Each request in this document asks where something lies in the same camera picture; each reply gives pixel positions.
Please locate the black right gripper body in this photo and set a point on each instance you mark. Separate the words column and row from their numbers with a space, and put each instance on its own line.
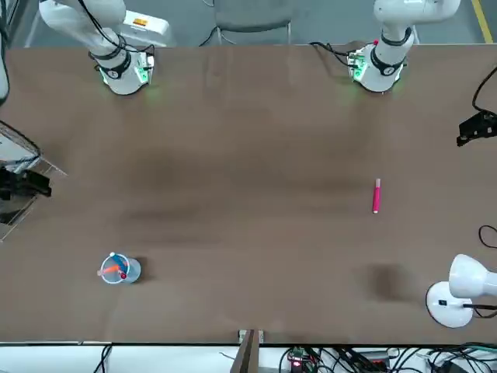
column 11, row 183

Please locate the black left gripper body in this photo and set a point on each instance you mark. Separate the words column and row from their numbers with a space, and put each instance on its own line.
column 490, row 122

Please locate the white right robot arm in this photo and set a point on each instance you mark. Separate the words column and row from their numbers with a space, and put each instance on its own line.
column 116, row 58

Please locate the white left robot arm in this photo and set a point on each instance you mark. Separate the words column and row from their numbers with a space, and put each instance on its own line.
column 384, row 58

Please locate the clear acrylic storage rack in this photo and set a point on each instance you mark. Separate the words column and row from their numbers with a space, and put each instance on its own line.
column 35, row 163

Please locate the white book blue lettering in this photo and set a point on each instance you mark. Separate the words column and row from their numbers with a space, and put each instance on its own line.
column 15, row 149

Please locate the orange highlighter pen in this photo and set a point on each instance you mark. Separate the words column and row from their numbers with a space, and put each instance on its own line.
column 110, row 269

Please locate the blue pen white cap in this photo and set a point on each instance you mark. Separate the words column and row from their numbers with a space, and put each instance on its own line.
column 119, row 261

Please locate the pink highlighter pen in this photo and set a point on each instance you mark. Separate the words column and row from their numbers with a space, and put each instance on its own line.
column 376, row 196

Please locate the red marker pen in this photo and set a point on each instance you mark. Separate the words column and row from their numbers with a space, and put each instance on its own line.
column 123, row 276

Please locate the light blue pen cup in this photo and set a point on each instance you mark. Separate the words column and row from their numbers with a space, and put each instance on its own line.
column 132, row 270

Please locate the white desk lamp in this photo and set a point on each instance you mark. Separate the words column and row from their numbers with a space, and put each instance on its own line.
column 458, row 287

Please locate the white cabinet orange label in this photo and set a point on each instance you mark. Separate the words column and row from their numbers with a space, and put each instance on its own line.
column 149, row 29

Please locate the white side table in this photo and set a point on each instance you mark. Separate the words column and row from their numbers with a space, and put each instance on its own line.
column 155, row 357

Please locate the grey chair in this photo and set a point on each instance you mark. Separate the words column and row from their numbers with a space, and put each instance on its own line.
column 252, row 19

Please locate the small green circuit board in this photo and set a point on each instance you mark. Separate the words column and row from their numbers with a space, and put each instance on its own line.
column 297, row 355

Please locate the brown wooden post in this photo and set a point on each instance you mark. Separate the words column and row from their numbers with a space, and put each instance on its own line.
column 246, row 351

